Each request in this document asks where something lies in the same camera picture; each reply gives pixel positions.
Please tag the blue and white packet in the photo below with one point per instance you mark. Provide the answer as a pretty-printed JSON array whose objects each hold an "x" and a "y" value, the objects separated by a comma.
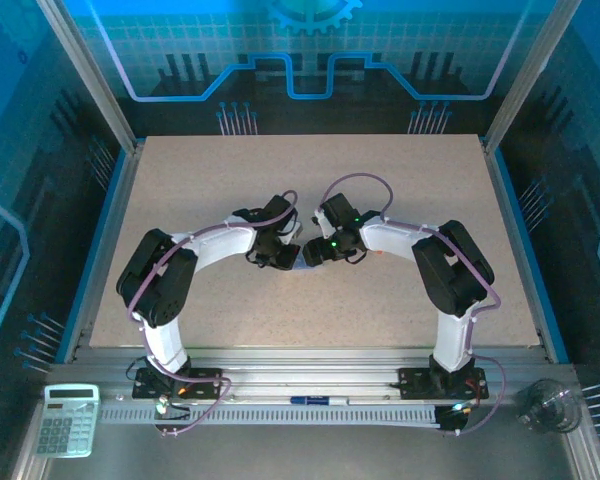
[{"x": 310, "y": 269}]

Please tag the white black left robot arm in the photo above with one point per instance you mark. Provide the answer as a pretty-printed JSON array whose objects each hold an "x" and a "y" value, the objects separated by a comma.
[{"x": 220, "y": 245}]

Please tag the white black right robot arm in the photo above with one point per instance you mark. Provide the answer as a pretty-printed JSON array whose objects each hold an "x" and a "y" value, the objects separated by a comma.
[{"x": 395, "y": 240}]

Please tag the blue marker pen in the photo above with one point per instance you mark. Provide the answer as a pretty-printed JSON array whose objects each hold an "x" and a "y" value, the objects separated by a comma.
[{"x": 315, "y": 400}]

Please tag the blue table edge strip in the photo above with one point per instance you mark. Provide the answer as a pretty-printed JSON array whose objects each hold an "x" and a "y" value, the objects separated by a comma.
[
  {"x": 93, "y": 250},
  {"x": 517, "y": 200}
]

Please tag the small controller board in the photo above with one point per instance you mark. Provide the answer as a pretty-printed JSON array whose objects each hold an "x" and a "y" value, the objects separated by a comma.
[
  {"x": 162, "y": 404},
  {"x": 460, "y": 409}
]

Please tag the clear glass container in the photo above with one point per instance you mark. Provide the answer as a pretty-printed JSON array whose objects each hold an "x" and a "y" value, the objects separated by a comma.
[{"x": 550, "y": 405}]

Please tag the white desk calculator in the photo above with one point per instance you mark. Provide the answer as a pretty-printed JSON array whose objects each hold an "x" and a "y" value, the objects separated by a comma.
[{"x": 65, "y": 425}]

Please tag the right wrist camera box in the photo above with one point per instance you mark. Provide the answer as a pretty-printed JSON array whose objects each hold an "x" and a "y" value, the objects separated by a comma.
[{"x": 325, "y": 225}]

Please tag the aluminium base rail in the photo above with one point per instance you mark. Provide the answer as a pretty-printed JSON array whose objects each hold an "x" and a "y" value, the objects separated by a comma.
[{"x": 305, "y": 372}]

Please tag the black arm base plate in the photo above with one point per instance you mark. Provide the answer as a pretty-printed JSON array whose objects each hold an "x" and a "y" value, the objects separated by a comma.
[
  {"x": 205, "y": 387},
  {"x": 415, "y": 385}
]

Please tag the aluminium side rail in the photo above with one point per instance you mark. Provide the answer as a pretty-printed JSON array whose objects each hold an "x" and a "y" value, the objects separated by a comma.
[
  {"x": 505, "y": 200},
  {"x": 109, "y": 250}
]

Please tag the aluminium frame post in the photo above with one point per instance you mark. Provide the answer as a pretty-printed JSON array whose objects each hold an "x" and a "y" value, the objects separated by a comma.
[
  {"x": 90, "y": 75},
  {"x": 530, "y": 70}
]

